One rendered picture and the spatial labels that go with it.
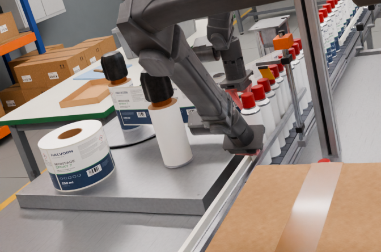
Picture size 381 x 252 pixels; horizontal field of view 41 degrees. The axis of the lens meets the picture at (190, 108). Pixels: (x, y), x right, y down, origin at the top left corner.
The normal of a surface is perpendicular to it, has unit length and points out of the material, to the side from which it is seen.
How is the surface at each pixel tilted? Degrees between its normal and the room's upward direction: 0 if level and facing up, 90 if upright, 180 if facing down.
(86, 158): 90
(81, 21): 90
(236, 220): 0
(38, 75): 90
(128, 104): 90
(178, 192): 0
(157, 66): 137
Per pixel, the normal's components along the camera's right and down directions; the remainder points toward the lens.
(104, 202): -0.42, 0.40
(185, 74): -0.04, 0.94
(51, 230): -0.25, -0.91
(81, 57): 0.87, -0.06
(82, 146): 0.48, 0.18
